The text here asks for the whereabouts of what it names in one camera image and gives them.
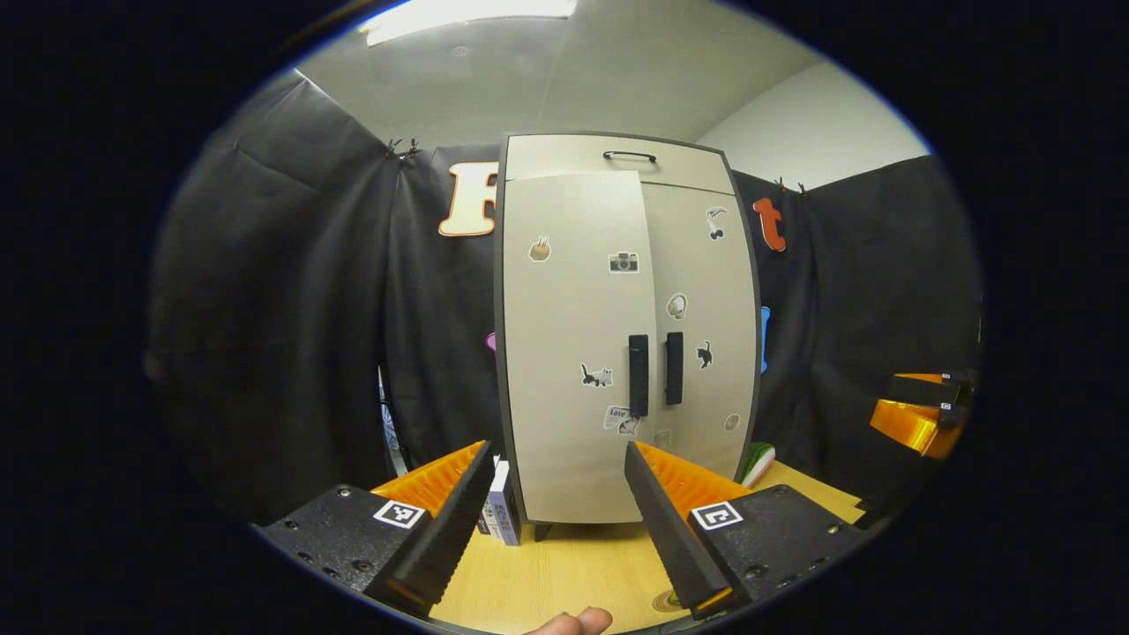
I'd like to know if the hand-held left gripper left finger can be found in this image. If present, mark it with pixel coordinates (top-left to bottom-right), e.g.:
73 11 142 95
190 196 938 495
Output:
256 439 497 618

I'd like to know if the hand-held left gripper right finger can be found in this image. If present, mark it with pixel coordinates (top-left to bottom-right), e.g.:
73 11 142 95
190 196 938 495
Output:
624 440 870 620

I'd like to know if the white cabinet door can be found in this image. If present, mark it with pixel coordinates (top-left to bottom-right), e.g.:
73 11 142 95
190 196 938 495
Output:
639 181 761 482
498 170 658 526

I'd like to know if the white cabinet drawer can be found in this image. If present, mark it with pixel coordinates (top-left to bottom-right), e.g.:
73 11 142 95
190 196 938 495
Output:
503 132 737 197

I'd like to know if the white grey cabinet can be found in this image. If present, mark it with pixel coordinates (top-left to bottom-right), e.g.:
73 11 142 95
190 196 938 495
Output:
494 132 764 541

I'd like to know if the white blue book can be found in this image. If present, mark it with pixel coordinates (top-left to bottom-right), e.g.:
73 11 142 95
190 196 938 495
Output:
481 456 521 548

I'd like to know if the green striped toy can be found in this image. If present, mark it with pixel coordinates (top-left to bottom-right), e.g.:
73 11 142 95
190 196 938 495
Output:
739 441 777 490

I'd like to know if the black backdrop cloth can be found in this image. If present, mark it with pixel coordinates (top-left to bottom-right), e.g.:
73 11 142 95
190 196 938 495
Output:
146 71 984 530

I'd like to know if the ceiling light panel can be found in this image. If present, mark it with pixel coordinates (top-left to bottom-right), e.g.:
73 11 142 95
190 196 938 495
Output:
362 0 579 45

